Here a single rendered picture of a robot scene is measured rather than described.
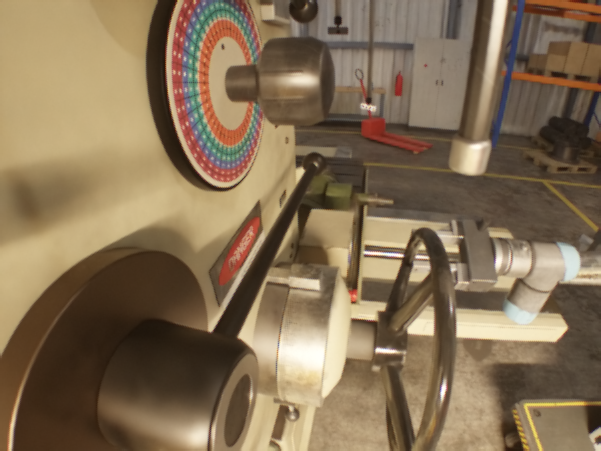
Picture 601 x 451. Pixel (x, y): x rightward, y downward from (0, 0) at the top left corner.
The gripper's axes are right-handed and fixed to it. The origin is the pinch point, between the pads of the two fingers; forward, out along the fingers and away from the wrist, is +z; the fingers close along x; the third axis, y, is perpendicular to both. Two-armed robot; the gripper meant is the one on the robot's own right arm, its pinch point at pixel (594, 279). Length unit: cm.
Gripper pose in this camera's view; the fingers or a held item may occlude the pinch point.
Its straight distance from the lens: 95.8
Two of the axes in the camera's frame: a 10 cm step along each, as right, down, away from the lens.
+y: 9.2, 3.6, 1.2
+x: 0.3, -4.0, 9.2
